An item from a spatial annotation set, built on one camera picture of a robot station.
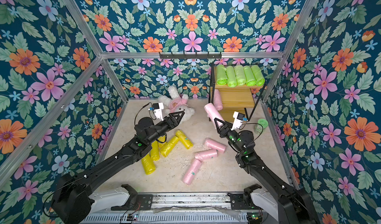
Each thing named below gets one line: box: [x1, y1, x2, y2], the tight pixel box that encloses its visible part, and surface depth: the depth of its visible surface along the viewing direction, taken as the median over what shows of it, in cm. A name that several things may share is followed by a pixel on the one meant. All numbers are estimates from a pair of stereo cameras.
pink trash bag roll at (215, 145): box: [204, 137, 227, 154], surface depth 92 cm
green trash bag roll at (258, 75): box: [250, 64, 265, 87], surface depth 81 cm
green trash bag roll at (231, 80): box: [225, 65, 238, 88], surface depth 81 cm
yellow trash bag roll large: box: [140, 154, 156, 175], surface depth 84 cm
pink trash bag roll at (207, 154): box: [193, 148, 219, 162], surface depth 88 cm
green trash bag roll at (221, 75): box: [215, 63, 228, 86], surface depth 83 cm
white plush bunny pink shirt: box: [157, 85, 195, 123], surface depth 112 cm
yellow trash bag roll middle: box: [159, 136, 180, 158], surface depth 91 cm
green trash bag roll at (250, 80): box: [243, 65, 257, 87], surface depth 81 cm
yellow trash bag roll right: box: [175, 129, 194, 150], surface depth 95 cm
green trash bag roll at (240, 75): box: [234, 64, 248, 87], surface depth 82 cm
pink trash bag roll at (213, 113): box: [203, 102, 225, 129], surface depth 76 cm
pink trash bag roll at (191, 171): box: [182, 158, 202, 186], surface depth 82 cm
